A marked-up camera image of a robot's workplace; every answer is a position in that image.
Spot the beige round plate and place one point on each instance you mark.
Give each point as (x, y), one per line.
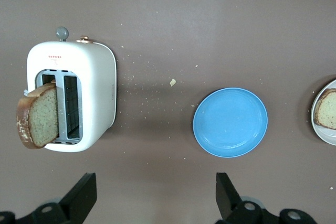
(324, 136)

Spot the white two-slot toaster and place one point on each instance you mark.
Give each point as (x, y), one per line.
(97, 82)

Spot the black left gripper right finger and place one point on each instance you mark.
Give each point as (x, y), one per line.
(228, 203)

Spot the small bread crumb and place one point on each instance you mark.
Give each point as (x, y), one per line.
(172, 82)

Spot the brown-crusted bread slice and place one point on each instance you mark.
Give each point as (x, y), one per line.
(328, 111)
(42, 116)

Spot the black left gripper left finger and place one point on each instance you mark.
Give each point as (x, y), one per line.
(78, 203)

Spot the blue round plate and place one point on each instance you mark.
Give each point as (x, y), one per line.
(230, 123)

